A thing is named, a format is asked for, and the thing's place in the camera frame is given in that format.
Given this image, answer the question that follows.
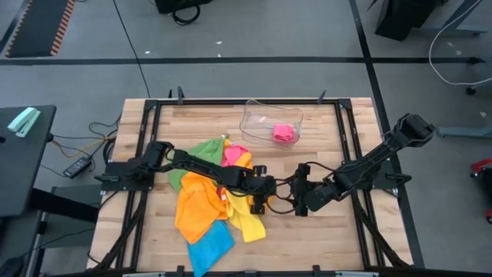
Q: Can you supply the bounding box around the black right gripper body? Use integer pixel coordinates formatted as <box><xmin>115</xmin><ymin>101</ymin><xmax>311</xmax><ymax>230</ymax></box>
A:
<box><xmin>290</xmin><ymin>163</ymin><xmax>335</xmax><ymax>217</ymax></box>

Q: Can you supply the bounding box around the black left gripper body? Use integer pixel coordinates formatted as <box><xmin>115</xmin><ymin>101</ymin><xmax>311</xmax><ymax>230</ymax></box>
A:
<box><xmin>238</xmin><ymin>165</ymin><xmax>278</xmax><ymax>215</ymax></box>

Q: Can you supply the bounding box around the pink microfiber towel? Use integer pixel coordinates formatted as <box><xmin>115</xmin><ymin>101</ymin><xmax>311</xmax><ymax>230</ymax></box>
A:
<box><xmin>221</xmin><ymin>144</ymin><xmax>250</xmax><ymax>167</ymax></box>
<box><xmin>272</xmin><ymin>123</ymin><xmax>296</xmax><ymax>144</ymax></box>

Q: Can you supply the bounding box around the yellow microfiber towel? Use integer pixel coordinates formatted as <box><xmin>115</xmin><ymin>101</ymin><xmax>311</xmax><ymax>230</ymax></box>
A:
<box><xmin>224</xmin><ymin>188</ymin><xmax>268</xmax><ymax>243</ymax></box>

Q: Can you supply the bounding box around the green microfiber towel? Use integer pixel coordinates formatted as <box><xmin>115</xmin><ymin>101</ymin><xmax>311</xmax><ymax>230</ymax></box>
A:
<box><xmin>168</xmin><ymin>137</ymin><xmax>228</xmax><ymax>193</ymax></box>

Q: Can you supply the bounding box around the blue microfiber towel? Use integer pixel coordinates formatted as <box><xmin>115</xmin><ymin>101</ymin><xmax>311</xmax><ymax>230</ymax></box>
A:
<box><xmin>187</xmin><ymin>220</ymin><xmax>235</xmax><ymax>277</ymax></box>

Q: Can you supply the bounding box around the clear plastic bin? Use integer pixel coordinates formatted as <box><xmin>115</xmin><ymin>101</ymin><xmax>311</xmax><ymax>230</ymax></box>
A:
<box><xmin>239</xmin><ymin>98</ymin><xmax>304</xmax><ymax>151</ymax></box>

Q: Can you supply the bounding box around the grey desk foot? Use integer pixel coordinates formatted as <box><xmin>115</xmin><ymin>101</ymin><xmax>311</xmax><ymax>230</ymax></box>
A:
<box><xmin>437</xmin><ymin>125</ymin><xmax>492</xmax><ymax>139</ymax></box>

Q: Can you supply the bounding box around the red cart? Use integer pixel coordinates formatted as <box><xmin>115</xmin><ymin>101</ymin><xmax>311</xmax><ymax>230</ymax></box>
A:
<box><xmin>470</xmin><ymin>157</ymin><xmax>492</xmax><ymax>225</ymax></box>

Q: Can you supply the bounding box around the black power adapter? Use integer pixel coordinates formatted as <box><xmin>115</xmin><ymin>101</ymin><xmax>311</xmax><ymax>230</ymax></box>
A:
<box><xmin>62</xmin><ymin>155</ymin><xmax>93</xmax><ymax>179</ymax></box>

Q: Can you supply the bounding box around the black equipment box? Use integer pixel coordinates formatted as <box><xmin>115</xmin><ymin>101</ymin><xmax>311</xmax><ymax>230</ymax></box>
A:
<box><xmin>155</xmin><ymin>0</ymin><xmax>214</xmax><ymax>15</ymax></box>

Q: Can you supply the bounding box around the black cabinet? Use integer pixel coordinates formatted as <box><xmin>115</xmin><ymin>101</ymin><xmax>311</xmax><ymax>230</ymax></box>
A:
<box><xmin>374</xmin><ymin>0</ymin><xmax>441</xmax><ymax>42</ymax></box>

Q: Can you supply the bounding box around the black desk crossbeam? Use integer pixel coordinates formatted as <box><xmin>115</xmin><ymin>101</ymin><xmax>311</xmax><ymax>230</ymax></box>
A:
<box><xmin>29</xmin><ymin>187</ymin><xmax>100</xmax><ymax>223</ymax></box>

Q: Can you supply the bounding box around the grey desk leg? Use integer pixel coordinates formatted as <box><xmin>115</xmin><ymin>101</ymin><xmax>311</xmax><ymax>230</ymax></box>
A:
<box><xmin>421</xmin><ymin>0</ymin><xmax>492</xmax><ymax>36</ymax></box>

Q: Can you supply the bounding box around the black side table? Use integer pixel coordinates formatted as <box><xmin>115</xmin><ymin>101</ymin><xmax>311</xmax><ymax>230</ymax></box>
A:
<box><xmin>0</xmin><ymin>105</ymin><xmax>57</xmax><ymax>219</ymax></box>

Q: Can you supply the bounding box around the mint green stapler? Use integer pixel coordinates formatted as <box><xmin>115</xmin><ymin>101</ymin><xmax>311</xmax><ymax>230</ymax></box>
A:
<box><xmin>7</xmin><ymin>107</ymin><xmax>42</xmax><ymax>139</ymax></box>

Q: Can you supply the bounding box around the black mat with orange edge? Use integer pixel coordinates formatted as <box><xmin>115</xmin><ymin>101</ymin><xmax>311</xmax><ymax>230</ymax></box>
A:
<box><xmin>5</xmin><ymin>0</ymin><xmax>77</xmax><ymax>58</ymax></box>

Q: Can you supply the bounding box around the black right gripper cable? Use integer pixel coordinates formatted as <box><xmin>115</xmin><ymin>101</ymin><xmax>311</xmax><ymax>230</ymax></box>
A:
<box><xmin>305</xmin><ymin>161</ymin><xmax>337</xmax><ymax>176</ymax></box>

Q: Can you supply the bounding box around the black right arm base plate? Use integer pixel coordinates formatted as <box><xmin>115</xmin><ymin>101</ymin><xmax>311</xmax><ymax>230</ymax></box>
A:
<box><xmin>341</xmin><ymin>159</ymin><xmax>412</xmax><ymax>190</ymax></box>

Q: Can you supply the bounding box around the black aluminium table frame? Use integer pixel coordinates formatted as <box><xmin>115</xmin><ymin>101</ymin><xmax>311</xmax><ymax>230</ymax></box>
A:
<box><xmin>91</xmin><ymin>98</ymin><xmax>414</xmax><ymax>277</ymax></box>

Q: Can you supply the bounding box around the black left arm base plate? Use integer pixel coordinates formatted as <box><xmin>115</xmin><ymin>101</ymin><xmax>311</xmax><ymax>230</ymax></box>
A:
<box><xmin>95</xmin><ymin>159</ymin><xmax>157</xmax><ymax>192</ymax></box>

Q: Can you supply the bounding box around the yellow cable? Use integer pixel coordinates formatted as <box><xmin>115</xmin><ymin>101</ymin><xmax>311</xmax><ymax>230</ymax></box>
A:
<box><xmin>52</xmin><ymin>135</ymin><xmax>117</xmax><ymax>159</ymax></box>

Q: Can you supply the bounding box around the coiled black cable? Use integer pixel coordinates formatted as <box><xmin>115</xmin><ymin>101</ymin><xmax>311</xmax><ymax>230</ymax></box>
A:
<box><xmin>171</xmin><ymin>4</ymin><xmax>201</xmax><ymax>26</ymax></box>

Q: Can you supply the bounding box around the white floor cable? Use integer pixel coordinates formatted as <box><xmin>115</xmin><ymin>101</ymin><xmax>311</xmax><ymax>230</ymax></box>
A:
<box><xmin>427</xmin><ymin>0</ymin><xmax>492</xmax><ymax>86</ymax></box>

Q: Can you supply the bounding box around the thin black floor cable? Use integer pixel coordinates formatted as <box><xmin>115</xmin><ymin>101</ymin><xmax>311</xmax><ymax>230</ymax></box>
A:
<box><xmin>112</xmin><ymin>0</ymin><xmax>151</xmax><ymax>99</ymax></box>

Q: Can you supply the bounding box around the black power cable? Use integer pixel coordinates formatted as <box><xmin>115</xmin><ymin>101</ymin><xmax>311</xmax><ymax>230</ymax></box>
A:
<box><xmin>40</xmin><ymin>114</ymin><xmax>123</xmax><ymax>178</ymax></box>

